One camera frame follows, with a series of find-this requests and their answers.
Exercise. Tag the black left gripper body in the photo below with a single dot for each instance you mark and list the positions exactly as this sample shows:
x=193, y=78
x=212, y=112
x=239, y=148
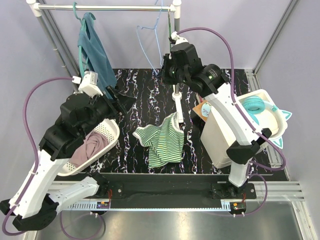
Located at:
x=106, y=109

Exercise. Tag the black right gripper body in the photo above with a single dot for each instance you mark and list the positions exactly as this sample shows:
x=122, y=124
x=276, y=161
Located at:
x=170, y=75

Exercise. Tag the pink tank top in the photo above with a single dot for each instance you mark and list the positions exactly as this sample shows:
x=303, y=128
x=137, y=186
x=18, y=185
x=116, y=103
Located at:
x=93, y=143

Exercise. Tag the green velvet hanger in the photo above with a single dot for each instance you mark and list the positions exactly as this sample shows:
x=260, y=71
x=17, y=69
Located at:
x=169, y=29

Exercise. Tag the light blue wire hanger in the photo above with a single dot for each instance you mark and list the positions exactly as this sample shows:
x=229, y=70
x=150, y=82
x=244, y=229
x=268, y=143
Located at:
x=147, y=36

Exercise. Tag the green striped tank top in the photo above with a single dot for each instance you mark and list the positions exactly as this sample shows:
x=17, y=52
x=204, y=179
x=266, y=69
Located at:
x=164, y=142

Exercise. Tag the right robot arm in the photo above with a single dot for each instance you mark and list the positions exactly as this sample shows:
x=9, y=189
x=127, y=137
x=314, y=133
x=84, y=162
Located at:
x=183, y=66

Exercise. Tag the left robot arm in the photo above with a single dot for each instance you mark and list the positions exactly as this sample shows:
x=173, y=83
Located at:
x=33, y=207

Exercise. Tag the teal tank top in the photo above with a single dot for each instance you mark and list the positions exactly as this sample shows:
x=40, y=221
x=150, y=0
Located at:
x=98, y=60

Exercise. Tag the teal plastic hanger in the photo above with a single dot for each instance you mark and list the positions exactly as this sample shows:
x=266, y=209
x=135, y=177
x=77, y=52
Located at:
x=83, y=59

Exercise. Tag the white perforated plastic basket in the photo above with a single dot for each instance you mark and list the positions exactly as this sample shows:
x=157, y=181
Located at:
x=107, y=128

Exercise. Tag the orange cover book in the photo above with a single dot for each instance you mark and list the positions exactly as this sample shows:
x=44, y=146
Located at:
x=203, y=109

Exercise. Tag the teal cat-ear headphones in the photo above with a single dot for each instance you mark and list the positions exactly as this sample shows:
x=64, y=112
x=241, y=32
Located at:
x=255, y=105

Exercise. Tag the white storage box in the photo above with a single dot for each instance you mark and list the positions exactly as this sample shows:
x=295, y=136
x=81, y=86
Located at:
x=217, y=136

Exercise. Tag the white metal clothes rack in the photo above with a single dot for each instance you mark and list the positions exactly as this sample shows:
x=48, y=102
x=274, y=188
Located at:
x=175, y=8

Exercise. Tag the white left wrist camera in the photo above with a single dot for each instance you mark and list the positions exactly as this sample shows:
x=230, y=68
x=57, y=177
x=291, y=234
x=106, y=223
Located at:
x=88, y=84

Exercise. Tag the black mounting base plate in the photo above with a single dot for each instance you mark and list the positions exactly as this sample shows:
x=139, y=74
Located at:
x=166, y=192

